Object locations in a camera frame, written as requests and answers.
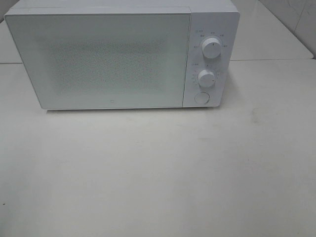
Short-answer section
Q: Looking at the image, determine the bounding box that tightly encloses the round white door button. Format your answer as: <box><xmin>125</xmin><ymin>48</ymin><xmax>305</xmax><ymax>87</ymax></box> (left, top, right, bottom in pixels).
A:
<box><xmin>195</xmin><ymin>92</ymin><xmax>210</xmax><ymax>105</ymax></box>

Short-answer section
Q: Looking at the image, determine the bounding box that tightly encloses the white timer knob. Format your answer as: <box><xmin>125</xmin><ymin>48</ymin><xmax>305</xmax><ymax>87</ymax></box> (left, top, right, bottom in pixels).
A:
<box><xmin>197</xmin><ymin>70</ymin><xmax>216</xmax><ymax>88</ymax></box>

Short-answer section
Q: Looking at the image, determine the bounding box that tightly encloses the white microwave door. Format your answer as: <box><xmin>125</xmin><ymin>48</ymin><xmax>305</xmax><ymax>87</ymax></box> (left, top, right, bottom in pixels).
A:
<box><xmin>6</xmin><ymin>14</ymin><xmax>190</xmax><ymax>110</ymax></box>

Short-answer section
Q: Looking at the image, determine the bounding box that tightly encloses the upper white power knob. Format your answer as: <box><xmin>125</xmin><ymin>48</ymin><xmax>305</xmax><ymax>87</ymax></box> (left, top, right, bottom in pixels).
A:
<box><xmin>201</xmin><ymin>36</ymin><xmax>222</xmax><ymax>59</ymax></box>

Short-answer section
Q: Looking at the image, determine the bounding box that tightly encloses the white microwave oven body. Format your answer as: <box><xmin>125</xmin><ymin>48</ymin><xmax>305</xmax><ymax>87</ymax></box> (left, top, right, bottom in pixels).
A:
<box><xmin>4</xmin><ymin>0</ymin><xmax>240</xmax><ymax>109</ymax></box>

